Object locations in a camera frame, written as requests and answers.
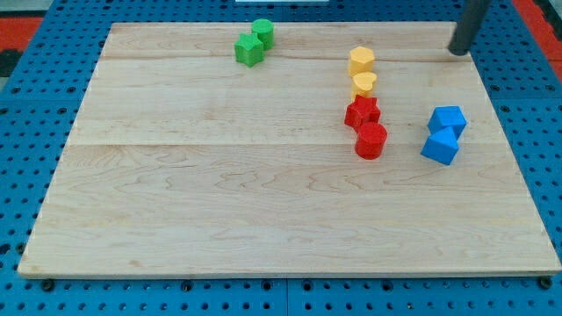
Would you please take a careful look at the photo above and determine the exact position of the blue triangular block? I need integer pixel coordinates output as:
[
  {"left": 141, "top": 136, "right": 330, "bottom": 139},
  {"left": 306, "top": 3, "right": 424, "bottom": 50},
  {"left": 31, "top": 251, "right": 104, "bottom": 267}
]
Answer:
[{"left": 421, "top": 126, "right": 459, "bottom": 165}]

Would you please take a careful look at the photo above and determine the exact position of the red cylinder block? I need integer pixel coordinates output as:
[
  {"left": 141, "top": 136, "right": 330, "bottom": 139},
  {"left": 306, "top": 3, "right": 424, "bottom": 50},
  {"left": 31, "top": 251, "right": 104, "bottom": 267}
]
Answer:
[{"left": 355, "top": 122, "right": 388, "bottom": 160}]

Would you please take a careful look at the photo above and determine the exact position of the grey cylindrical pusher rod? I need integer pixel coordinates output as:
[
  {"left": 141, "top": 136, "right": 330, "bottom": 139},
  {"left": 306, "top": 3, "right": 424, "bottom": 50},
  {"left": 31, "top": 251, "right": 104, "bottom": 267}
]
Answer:
[{"left": 448, "top": 0, "right": 492, "bottom": 56}]

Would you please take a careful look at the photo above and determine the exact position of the light wooden board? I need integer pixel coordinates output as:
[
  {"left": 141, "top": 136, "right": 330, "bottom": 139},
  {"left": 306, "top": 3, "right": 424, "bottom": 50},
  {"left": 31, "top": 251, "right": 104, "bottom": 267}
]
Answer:
[{"left": 18, "top": 22, "right": 561, "bottom": 279}]

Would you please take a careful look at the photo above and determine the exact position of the yellow heart block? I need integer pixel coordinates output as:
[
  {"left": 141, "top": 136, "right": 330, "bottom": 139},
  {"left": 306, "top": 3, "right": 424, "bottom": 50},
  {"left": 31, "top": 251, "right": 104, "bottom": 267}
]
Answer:
[{"left": 350, "top": 72, "right": 378, "bottom": 100}]

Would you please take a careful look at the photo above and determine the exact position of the yellow hexagon block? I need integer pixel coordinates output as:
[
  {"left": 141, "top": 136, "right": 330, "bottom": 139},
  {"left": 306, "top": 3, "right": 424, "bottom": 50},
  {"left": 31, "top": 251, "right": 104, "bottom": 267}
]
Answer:
[{"left": 348, "top": 47, "right": 375, "bottom": 76}]

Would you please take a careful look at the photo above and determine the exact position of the red star block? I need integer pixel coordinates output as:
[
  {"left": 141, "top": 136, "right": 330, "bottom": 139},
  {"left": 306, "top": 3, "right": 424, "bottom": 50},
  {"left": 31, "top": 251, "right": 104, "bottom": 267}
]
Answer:
[{"left": 344, "top": 95, "right": 381, "bottom": 132}]

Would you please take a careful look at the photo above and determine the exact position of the green star block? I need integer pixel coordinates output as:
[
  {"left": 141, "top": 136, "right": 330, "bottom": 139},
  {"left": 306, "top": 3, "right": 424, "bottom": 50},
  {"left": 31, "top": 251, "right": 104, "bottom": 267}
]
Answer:
[{"left": 234, "top": 33, "right": 264, "bottom": 68}]

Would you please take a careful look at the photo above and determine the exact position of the green cylinder block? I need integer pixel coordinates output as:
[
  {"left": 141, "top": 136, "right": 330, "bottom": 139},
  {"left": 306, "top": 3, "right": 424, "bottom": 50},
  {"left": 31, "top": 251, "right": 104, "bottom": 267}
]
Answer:
[{"left": 251, "top": 18, "right": 275, "bottom": 51}]

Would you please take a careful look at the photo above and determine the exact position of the blue cube block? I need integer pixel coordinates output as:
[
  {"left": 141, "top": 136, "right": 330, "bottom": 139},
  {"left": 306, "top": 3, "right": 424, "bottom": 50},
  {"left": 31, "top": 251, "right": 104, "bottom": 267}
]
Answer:
[{"left": 428, "top": 105, "right": 467, "bottom": 140}]

